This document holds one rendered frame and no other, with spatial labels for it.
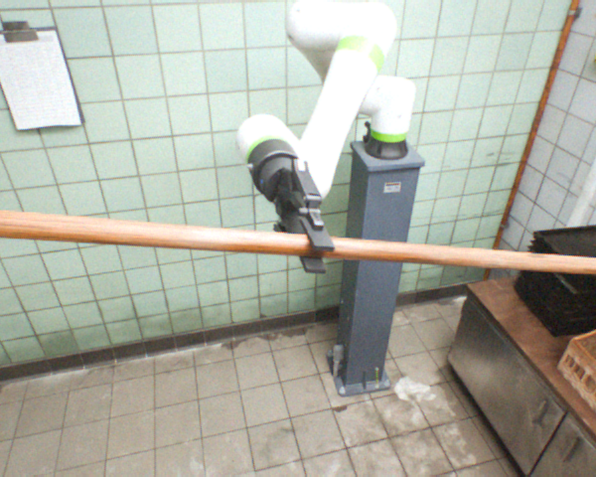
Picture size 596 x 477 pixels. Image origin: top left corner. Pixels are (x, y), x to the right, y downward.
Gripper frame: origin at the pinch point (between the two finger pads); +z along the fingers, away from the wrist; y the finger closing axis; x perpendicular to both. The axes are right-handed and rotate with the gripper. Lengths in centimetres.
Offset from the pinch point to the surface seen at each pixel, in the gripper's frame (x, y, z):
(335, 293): -86, 114, -123
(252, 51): -15, 1, -124
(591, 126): -153, -5, -94
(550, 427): -120, 80, -16
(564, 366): -119, 59, -25
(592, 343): -126, 50, -27
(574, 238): -135, 29, -60
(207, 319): -19, 135, -123
